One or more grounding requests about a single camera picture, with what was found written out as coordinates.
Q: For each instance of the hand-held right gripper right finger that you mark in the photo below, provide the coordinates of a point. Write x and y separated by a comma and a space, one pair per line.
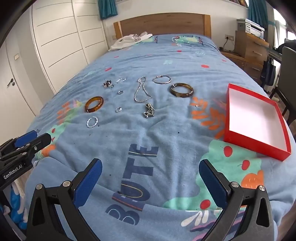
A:
211, 183

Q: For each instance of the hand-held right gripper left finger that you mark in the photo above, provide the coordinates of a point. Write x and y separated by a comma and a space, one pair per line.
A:
89, 183

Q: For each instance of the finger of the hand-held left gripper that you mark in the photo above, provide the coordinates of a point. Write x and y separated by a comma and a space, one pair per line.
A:
25, 138
40, 142

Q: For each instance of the twisted silver hoop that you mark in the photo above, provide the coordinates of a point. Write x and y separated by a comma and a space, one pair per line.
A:
88, 124

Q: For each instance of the orange amber bangle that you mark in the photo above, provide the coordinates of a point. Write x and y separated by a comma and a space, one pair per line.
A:
89, 107

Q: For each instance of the red cardboard box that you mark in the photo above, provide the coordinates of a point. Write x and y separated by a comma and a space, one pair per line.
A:
252, 115

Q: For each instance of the dark brown bangle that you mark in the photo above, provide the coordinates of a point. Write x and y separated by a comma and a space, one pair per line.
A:
177, 93

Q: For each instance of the person's left hand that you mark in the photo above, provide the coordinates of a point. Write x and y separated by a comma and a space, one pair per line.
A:
16, 204

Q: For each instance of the white door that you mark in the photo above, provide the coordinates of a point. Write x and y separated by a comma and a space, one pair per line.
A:
16, 99

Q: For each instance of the dark charm pendant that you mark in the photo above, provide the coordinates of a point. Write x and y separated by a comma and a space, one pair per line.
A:
107, 84

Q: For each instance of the silver hoop earring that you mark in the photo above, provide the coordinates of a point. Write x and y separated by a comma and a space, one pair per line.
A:
120, 80

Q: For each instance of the white wardrobe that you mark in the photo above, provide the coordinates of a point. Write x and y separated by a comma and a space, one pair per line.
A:
67, 41

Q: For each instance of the low wooden nightstand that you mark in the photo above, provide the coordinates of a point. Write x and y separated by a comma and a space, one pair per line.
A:
245, 66

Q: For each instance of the dark blue bag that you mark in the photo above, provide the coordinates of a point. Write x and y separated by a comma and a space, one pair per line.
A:
267, 71

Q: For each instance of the grey chair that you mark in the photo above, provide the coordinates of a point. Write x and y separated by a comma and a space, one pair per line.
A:
288, 76

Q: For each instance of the white garment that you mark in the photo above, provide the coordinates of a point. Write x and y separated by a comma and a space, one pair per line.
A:
124, 41

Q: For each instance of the wooden drawer chest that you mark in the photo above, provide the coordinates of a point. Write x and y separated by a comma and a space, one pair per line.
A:
248, 47

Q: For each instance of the grey desk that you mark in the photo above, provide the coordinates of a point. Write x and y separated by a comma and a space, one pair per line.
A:
274, 54

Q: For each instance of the teal curtain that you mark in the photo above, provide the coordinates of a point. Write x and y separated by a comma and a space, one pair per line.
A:
107, 9
257, 12

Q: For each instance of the dark backpack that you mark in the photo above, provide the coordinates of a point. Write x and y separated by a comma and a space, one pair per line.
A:
288, 44

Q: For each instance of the white printer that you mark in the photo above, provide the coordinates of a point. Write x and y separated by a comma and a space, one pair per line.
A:
251, 27

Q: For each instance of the wooden bed headboard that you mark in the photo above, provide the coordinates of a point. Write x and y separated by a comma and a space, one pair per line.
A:
161, 24

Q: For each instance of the white wall switch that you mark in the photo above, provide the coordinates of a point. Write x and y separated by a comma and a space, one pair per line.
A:
16, 56

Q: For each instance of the wall power outlet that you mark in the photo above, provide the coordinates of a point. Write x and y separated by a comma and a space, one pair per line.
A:
229, 37

